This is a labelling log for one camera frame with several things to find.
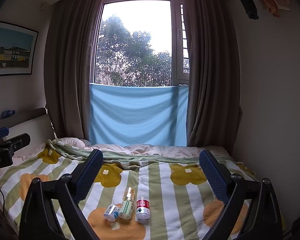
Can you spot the small white cup blue label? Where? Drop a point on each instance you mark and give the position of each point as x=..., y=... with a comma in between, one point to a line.
x=111, y=213

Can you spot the framed wall picture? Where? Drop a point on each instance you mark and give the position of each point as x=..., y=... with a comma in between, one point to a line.
x=11, y=47

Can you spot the white framed window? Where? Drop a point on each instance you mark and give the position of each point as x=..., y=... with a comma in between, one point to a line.
x=176, y=42

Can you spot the small blue object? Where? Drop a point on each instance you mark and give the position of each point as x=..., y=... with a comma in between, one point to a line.
x=7, y=113

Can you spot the green label bottle gold cap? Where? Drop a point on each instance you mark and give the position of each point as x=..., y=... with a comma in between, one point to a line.
x=127, y=206

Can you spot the bed headboard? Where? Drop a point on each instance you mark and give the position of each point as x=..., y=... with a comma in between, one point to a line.
x=27, y=126

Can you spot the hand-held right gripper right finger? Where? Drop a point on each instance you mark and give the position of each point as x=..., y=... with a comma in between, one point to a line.
x=215, y=177

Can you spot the floral striped blanket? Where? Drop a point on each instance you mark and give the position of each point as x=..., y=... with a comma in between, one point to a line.
x=165, y=200

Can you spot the light blue cloth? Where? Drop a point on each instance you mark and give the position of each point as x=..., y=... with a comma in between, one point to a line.
x=137, y=115

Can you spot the red label white bottle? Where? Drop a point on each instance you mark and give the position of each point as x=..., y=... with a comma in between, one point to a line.
x=143, y=208

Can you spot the brown curtain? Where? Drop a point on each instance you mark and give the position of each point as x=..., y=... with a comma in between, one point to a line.
x=212, y=75
x=70, y=67

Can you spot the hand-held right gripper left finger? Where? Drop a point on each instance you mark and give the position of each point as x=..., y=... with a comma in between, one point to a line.
x=88, y=177

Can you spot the black hanging garment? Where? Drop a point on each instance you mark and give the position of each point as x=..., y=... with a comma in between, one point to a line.
x=247, y=2

